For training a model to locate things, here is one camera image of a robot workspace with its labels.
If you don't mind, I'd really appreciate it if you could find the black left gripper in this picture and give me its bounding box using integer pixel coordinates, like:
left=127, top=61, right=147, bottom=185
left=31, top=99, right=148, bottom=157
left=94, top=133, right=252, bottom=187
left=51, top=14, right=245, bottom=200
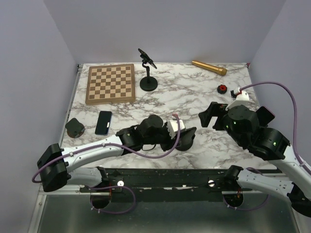
left=143, top=122, right=181, bottom=152

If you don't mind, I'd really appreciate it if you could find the black phone stand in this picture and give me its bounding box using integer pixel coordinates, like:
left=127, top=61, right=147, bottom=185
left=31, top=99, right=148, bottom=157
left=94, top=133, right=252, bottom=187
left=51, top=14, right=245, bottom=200
left=138, top=49, right=158, bottom=92
left=176, top=135, right=195, bottom=151

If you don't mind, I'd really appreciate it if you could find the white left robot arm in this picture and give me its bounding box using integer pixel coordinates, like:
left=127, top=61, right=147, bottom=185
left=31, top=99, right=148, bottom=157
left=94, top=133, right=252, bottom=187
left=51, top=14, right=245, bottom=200
left=32, top=115, right=197, bottom=192

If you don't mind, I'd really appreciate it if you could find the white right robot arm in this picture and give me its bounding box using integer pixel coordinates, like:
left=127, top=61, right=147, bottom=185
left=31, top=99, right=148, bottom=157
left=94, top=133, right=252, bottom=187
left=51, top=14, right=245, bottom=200
left=198, top=102, right=311, bottom=217

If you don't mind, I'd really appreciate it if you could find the black phone red case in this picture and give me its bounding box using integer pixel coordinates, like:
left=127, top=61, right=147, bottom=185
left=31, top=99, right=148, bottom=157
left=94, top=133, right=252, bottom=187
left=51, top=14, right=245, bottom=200
left=256, top=106, right=275, bottom=127

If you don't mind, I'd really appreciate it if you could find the black phone blue edge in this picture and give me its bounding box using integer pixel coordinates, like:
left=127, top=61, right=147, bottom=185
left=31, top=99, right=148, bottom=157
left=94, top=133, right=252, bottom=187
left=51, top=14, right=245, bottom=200
left=95, top=111, right=112, bottom=135

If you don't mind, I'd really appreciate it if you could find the black red knob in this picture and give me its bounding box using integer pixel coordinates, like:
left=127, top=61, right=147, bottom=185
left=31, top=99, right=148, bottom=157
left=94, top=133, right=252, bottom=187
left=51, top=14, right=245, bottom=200
left=217, top=84, right=227, bottom=94

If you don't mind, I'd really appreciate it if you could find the gold cylinder tube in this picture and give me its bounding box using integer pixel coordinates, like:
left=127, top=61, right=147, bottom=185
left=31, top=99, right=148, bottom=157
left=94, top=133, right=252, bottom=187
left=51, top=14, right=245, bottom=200
left=191, top=60, right=227, bottom=76

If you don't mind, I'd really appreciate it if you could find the wooden chessboard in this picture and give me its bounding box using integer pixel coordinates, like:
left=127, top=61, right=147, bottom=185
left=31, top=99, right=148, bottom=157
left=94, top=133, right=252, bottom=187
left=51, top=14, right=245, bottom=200
left=85, top=64, right=136, bottom=105

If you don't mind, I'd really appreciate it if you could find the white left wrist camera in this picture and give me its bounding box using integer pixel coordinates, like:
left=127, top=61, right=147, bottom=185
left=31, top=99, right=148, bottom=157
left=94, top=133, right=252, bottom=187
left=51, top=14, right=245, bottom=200
left=167, top=119, right=186, bottom=139

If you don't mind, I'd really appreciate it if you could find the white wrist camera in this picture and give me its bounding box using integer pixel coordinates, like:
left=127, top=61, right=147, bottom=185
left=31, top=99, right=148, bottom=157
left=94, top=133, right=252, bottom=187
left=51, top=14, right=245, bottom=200
left=225, top=87, right=250, bottom=111
left=167, top=119, right=186, bottom=139

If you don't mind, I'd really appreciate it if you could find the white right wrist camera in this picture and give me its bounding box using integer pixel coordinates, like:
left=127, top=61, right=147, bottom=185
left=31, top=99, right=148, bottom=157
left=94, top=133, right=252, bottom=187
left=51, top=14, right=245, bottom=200
left=225, top=87, right=250, bottom=111

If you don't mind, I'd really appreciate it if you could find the black mounting rail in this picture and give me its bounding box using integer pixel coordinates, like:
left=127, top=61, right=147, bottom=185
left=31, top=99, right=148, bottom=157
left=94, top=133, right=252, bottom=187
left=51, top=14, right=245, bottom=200
left=80, top=167, right=243, bottom=205

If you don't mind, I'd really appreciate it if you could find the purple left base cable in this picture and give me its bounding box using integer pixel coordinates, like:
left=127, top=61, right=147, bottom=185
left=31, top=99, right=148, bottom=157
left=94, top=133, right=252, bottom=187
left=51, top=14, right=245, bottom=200
left=90, top=180, right=137, bottom=214

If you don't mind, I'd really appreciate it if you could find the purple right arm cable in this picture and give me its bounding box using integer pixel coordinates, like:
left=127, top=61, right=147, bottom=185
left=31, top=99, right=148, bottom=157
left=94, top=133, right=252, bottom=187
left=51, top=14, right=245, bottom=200
left=239, top=81, right=311, bottom=175

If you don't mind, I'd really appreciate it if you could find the small black dark mount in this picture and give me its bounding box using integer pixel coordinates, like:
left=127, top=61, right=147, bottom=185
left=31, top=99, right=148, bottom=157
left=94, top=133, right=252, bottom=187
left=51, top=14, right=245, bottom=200
left=65, top=118, right=85, bottom=138

